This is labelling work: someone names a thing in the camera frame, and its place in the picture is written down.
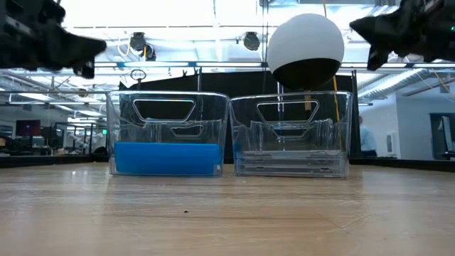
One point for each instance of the white globe table lamp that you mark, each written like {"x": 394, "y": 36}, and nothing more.
{"x": 305, "y": 42}

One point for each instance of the white wall box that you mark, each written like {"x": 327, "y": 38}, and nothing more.
{"x": 392, "y": 144}

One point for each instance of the black partition screen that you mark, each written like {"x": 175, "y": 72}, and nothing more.
{"x": 213, "y": 81}

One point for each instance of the computer monitor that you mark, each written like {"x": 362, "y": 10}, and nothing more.
{"x": 27, "y": 128}

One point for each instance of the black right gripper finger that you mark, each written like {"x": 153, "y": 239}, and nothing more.
{"x": 375, "y": 60}
{"x": 398, "y": 35}

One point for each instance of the person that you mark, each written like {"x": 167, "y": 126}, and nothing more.
{"x": 368, "y": 140}

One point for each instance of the black round ceiling fixture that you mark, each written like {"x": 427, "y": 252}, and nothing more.
{"x": 251, "y": 41}
{"x": 138, "y": 41}

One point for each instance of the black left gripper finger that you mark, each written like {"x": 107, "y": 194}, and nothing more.
{"x": 86, "y": 70}
{"x": 64, "y": 48}

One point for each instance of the clear plastic bin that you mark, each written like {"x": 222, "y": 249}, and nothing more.
{"x": 245, "y": 121}
{"x": 117, "y": 124}

